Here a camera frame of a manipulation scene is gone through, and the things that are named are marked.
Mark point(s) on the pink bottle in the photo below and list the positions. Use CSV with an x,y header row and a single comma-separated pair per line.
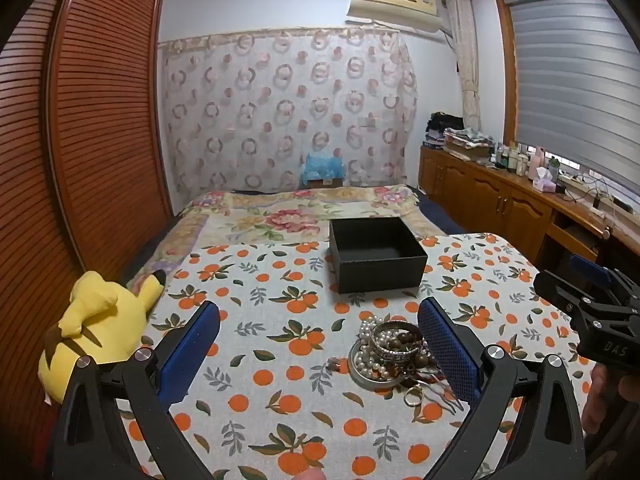
x,y
540,157

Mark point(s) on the black cardboard box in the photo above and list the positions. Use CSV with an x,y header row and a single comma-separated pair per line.
x,y
372,265

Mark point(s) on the dark blue bed sheet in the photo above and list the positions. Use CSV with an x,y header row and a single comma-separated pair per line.
x,y
440,215

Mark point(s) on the small metal earring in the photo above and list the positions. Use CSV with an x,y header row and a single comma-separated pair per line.
x,y
337,365

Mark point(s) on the brown louvred wardrobe door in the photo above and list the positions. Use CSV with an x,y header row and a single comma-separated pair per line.
x,y
25,185
105,125

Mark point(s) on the pile of mixed jewelry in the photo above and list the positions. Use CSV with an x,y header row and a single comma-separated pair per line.
x,y
387,347

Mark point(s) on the small potted plant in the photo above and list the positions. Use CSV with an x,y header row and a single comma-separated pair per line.
x,y
554,167

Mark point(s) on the stack of dark clothes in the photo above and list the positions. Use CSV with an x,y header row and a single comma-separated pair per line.
x,y
442,125

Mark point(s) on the wooden window frame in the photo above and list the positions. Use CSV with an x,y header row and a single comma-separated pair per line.
x,y
506,85

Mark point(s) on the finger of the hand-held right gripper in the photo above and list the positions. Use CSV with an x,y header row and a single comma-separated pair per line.
x,y
557,287
592,270

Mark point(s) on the person's right hand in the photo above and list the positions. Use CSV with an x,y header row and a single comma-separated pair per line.
x,y
597,400

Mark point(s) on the group of cosmetic bottles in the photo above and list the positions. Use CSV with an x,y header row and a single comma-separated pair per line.
x,y
512,160

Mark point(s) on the pink tissue box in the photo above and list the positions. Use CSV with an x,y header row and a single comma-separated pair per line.
x,y
544,182

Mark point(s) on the brown cardboard box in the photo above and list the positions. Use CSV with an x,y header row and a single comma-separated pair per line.
x,y
325,183

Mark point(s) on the stack of patterned folded cloths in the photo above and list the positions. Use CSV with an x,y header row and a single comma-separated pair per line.
x,y
467,140

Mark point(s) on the orange fruit print cloth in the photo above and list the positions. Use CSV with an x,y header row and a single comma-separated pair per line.
x,y
280,310

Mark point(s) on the white power strip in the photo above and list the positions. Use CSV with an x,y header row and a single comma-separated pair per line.
x,y
575,182

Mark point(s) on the blue plastic bag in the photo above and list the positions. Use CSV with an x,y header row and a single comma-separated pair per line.
x,y
322,166

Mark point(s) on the wooden sideboard cabinet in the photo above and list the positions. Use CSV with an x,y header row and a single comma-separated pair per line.
x,y
480,195

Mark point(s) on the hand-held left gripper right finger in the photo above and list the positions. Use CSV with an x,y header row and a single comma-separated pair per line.
x,y
447,355

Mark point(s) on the yellow plush toy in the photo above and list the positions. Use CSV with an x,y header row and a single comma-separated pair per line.
x,y
95,320

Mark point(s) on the white air conditioner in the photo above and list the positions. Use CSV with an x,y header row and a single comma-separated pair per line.
x,y
395,2

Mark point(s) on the grey window blind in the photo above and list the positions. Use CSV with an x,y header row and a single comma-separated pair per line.
x,y
570,80

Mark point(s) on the floral bedspread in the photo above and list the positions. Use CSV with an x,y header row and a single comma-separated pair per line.
x,y
280,220

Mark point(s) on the tied beige window curtain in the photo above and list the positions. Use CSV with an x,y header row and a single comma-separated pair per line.
x,y
465,50

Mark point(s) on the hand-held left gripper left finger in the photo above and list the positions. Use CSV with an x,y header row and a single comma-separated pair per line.
x,y
190,355

